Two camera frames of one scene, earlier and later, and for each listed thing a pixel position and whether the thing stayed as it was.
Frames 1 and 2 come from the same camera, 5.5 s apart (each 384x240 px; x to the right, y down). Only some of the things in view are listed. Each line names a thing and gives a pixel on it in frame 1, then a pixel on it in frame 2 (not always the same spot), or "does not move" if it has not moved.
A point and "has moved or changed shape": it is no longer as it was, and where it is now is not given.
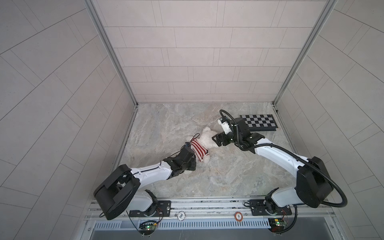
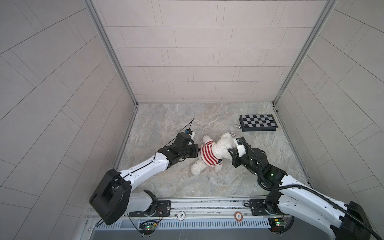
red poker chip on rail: x=238 y=216 does not move
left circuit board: x=147 y=229 does not move
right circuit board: x=277 y=224 does not move
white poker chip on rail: x=181 y=215 does not move
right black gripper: x=222 y=135 → x=233 y=153
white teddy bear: x=206 y=137 → x=213 y=154
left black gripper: x=192 y=161 → x=194 y=153
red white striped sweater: x=199 y=150 has moved or changed shape
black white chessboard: x=260 y=122 does not move
